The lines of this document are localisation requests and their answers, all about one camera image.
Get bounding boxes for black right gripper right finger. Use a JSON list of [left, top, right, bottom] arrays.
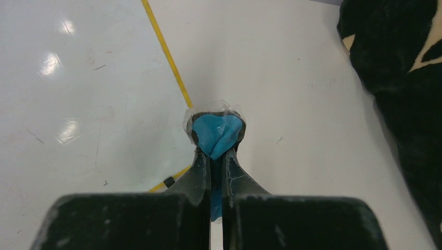
[[220, 112, 390, 250]]

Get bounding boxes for blue eraser cloth pad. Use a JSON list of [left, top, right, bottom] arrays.
[[192, 114, 246, 222]]

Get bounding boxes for yellow framed whiteboard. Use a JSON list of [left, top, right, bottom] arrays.
[[1, 1, 194, 249]]

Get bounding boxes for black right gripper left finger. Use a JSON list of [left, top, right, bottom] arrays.
[[30, 111, 212, 250]]

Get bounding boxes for black floral plush blanket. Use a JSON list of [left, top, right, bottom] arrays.
[[337, 0, 441, 249]]

